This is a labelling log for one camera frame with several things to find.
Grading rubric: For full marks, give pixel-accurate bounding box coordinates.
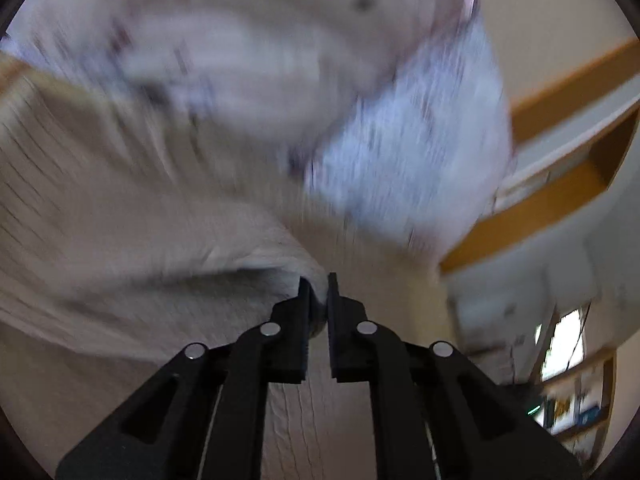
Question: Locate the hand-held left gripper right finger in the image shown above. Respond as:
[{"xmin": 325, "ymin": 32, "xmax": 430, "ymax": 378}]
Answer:
[{"xmin": 327, "ymin": 272, "xmax": 584, "ymax": 480}]

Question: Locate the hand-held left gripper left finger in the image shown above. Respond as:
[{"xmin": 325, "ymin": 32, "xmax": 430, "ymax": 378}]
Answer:
[{"xmin": 55, "ymin": 276, "xmax": 312, "ymax": 480}]

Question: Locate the beige cable-knit blanket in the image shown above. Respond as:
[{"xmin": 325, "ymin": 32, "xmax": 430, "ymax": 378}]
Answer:
[{"xmin": 0, "ymin": 55, "xmax": 451, "ymax": 480}]

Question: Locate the blue floral pillow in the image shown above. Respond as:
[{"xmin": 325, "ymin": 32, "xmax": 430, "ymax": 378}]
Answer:
[{"xmin": 295, "ymin": 10, "xmax": 518, "ymax": 261}]

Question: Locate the window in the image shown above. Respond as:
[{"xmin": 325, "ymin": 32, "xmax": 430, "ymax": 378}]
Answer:
[{"xmin": 537, "ymin": 307, "xmax": 593, "ymax": 383}]

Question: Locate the wooden bookshelf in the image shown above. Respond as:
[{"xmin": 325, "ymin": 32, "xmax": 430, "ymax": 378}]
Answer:
[{"xmin": 530, "ymin": 347, "xmax": 618, "ymax": 461}]

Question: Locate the wooden headboard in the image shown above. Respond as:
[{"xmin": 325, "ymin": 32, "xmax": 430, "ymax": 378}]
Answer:
[{"xmin": 439, "ymin": 39, "xmax": 640, "ymax": 277}]

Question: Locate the pink floral pillow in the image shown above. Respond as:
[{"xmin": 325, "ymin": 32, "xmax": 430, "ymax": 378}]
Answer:
[{"xmin": 10, "ymin": 0, "xmax": 481, "ymax": 171}]

